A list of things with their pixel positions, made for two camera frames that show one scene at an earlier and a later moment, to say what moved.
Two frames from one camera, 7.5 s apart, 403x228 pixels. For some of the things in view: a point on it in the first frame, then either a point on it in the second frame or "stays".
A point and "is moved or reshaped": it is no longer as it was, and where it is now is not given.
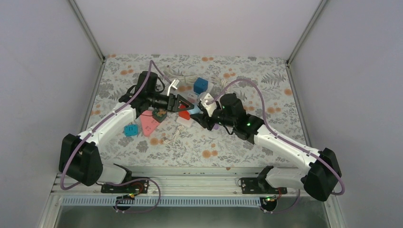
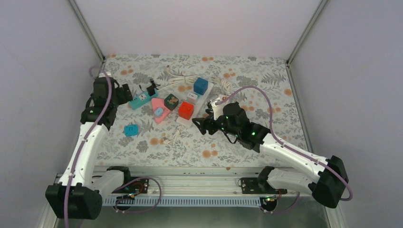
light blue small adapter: (196, 110) to (158, 111)
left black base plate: (138, 186) stays
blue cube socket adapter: (200, 85) stays
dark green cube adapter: (159, 115) is moved or reshaped
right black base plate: (255, 185) stays
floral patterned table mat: (261, 89) stays
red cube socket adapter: (184, 114) stays
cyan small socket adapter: (131, 130) stays
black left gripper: (173, 104) to (123, 99)
